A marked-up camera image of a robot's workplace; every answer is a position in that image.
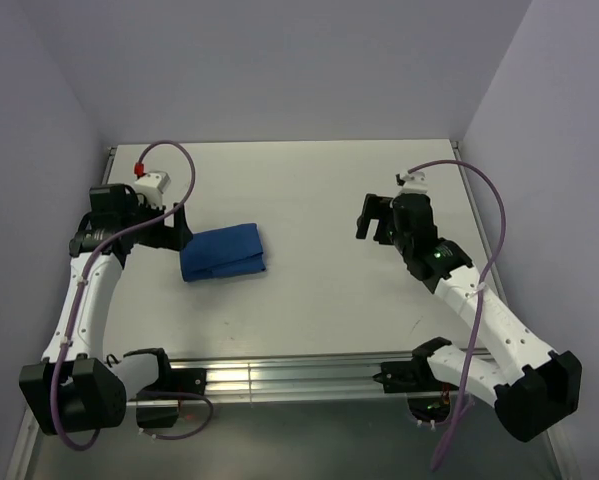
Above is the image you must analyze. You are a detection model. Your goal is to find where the blue surgical cloth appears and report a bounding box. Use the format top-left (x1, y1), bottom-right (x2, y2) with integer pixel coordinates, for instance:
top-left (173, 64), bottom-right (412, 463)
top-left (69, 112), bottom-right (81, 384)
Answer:
top-left (180, 223), bottom-right (266, 283)

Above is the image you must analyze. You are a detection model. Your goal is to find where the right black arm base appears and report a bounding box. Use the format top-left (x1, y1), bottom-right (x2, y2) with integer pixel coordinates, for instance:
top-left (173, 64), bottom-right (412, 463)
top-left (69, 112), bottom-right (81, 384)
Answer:
top-left (372, 358), bottom-right (458, 423)

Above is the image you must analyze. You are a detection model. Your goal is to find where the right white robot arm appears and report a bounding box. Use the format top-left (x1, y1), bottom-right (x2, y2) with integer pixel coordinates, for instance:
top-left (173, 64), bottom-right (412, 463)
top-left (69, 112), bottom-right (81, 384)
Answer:
top-left (356, 193), bottom-right (582, 442)

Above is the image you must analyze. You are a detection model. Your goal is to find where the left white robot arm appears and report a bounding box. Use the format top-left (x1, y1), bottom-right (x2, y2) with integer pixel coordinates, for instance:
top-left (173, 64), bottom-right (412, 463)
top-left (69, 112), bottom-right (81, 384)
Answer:
top-left (19, 172), bottom-right (193, 436)

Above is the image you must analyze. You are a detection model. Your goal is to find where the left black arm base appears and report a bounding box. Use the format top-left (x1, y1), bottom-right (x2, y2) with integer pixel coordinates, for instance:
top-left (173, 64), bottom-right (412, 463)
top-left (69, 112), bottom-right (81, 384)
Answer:
top-left (135, 368), bottom-right (207, 429)

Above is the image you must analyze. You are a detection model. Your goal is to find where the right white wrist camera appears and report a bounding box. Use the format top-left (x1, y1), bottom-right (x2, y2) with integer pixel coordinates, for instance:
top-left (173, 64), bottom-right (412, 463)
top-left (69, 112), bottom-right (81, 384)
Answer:
top-left (396, 170), bottom-right (428, 195)

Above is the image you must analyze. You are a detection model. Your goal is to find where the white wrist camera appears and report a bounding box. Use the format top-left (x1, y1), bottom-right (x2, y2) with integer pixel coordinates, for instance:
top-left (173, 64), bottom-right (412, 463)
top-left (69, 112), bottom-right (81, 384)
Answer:
top-left (396, 170), bottom-right (428, 195)
top-left (133, 162), bottom-right (170, 208)

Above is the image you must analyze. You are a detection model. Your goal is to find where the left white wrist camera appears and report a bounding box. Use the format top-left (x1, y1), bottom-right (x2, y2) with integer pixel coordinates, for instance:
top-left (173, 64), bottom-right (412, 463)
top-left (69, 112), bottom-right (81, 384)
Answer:
top-left (133, 162), bottom-right (170, 208)

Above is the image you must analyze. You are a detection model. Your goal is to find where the aluminium front rail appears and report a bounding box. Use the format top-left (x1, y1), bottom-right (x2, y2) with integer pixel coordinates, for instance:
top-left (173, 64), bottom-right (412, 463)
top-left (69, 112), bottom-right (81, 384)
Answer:
top-left (128, 355), bottom-right (500, 401)

